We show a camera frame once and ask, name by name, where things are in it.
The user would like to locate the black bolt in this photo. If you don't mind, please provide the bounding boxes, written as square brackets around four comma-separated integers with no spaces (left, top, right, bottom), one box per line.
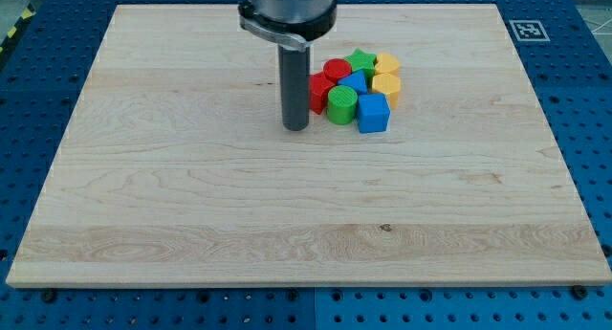
[571,285,588,300]
[40,289,57,304]

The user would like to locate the red star block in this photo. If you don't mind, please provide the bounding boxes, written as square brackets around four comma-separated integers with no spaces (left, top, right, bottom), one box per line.
[309,72,336,115]

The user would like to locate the black bolt front right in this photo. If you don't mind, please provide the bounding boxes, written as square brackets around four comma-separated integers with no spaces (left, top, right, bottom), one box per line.
[571,285,588,300]

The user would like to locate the red cylinder block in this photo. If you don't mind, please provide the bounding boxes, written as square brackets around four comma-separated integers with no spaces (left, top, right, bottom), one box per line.
[322,58,352,84]

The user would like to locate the light wooden board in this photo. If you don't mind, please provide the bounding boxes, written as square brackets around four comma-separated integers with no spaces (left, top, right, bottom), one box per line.
[7,4,611,288]

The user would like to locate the green cylinder block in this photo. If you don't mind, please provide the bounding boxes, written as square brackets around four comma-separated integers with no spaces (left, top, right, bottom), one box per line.
[327,85,358,125]

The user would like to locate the blue cube block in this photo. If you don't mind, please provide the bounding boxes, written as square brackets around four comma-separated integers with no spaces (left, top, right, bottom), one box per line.
[357,93,391,133]

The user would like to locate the blue triangle block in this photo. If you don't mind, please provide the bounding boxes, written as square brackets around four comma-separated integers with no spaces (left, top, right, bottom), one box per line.
[338,70,368,95]

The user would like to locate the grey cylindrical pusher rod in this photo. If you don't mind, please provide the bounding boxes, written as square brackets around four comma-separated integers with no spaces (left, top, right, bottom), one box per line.
[277,46,310,131]

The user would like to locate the yellow pentagon block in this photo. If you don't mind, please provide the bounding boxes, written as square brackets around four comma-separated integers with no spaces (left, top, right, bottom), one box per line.
[374,53,401,76]

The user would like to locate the black bolt front left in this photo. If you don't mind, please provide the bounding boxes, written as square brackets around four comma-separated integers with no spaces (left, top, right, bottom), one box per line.
[40,289,57,304]

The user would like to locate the yellow hexagon block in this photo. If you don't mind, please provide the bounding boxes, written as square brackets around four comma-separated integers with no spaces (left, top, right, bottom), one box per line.
[371,74,402,110]

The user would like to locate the green star block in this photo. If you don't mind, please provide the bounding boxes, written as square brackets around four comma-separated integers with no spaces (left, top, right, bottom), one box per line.
[344,48,377,83]

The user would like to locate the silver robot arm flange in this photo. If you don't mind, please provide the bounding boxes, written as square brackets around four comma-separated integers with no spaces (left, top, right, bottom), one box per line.
[238,0,338,53]

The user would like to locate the white fiducial marker tag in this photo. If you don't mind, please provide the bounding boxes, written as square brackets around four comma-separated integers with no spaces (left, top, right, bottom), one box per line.
[509,19,550,42]

